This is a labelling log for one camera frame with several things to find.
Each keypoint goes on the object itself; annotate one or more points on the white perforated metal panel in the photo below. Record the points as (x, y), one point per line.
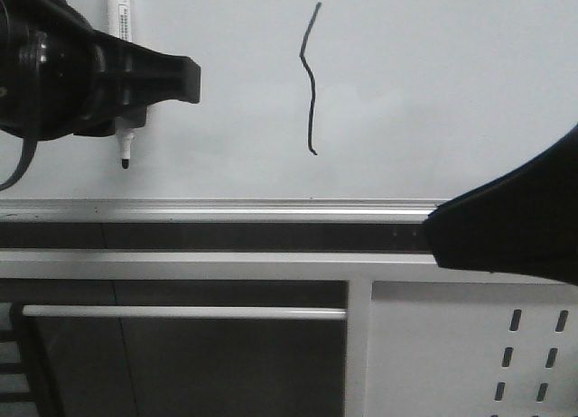
(465, 349)

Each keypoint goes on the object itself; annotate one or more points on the white horizontal rod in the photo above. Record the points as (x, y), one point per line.
(182, 312)

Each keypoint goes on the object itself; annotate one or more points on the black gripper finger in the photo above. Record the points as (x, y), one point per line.
(524, 222)

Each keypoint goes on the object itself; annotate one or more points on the black drawn marker line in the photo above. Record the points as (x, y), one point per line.
(311, 76)

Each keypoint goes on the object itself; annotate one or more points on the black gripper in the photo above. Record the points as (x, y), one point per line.
(52, 60)

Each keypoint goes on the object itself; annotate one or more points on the whiteboard with aluminium frame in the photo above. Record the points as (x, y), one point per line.
(418, 101)

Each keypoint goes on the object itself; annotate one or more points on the white metal stand frame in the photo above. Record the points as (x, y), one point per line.
(360, 270)

